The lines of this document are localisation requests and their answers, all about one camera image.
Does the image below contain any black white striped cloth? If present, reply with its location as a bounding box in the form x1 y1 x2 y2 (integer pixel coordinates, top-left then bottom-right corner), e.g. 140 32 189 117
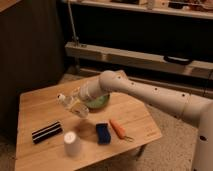
32 122 63 144

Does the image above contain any green bowl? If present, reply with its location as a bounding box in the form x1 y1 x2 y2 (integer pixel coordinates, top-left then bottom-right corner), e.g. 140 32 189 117
86 95 110 109

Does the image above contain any wooden shelf unit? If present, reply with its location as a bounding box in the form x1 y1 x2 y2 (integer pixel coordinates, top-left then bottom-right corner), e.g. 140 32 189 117
59 0 213 97

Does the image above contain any orange carrot toy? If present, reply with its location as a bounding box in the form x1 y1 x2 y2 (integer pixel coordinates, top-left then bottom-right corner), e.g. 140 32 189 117
109 119 134 142

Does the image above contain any black handle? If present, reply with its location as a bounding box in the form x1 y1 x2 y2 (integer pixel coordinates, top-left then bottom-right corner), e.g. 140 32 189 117
163 56 193 65

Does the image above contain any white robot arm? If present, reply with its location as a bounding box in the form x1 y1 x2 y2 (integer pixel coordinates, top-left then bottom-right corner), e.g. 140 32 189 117
76 70 213 171

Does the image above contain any wooden table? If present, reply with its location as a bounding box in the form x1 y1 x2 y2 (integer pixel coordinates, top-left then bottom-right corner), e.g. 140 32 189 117
15 79 162 171

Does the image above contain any white cup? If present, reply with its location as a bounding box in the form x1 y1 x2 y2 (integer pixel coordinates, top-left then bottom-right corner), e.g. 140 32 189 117
64 131 81 156

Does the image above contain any clear plastic bottle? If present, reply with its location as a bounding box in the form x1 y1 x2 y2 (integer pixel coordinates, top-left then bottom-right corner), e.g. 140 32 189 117
58 94 89 118

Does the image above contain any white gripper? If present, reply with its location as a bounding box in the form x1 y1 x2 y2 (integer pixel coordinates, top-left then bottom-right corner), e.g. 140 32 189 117
71 80 104 102

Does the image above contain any blue sponge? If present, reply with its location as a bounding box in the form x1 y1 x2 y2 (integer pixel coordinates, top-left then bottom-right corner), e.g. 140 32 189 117
96 123 111 144

